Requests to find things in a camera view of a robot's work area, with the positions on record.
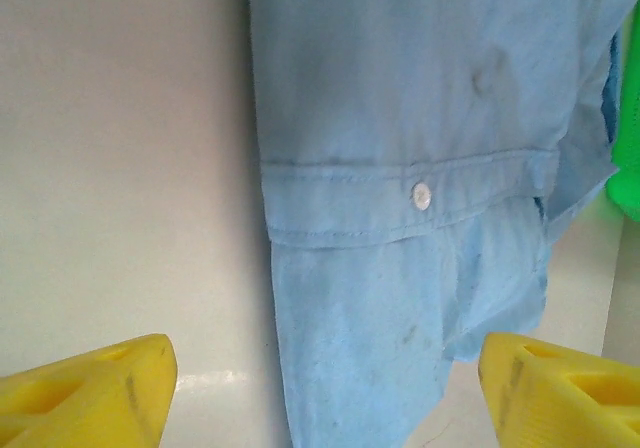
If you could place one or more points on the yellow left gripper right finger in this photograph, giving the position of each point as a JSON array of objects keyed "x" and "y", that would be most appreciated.
[{"x": 565, "y": 398}]

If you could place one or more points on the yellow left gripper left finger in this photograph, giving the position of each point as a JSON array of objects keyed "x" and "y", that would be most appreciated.
[{"x": 75, "y": 398}]

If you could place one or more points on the light blue long sleeve shirt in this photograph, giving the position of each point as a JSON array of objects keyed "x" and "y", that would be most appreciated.
[{"x": 400, "y": 118}]

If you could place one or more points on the green plastic basket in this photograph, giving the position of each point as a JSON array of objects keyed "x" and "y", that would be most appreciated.
[{"x": 627, "y": 168}]

